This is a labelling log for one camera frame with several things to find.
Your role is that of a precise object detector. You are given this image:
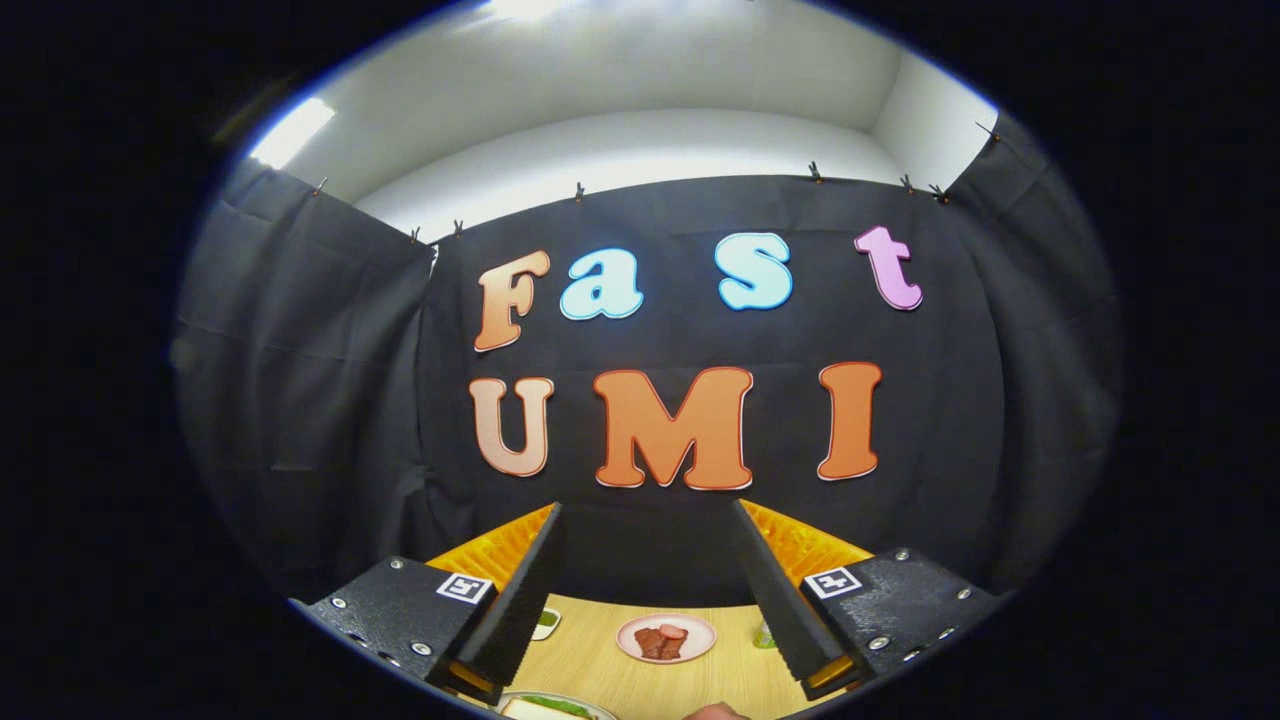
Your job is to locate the black backdrop cloth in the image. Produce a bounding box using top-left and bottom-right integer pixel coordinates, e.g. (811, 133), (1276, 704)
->
(175, 110), (1126, 611)

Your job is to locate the row of small dark clips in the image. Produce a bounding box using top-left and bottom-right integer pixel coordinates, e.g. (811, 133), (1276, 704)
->
(310, 120), (1001, 246)

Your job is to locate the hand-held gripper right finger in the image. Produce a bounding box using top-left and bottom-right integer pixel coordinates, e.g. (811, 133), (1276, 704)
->
(730, 499), (1014, 701)

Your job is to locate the pink plate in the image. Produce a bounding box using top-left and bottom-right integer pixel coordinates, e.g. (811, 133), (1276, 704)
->
(616, 612), (718, 665)

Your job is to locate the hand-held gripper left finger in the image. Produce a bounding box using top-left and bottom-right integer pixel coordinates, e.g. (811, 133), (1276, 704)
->
(290, 502), (564, 706)

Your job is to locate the white round plate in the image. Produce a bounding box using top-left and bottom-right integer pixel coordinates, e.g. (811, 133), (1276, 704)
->
(495, 692), (621, 720)

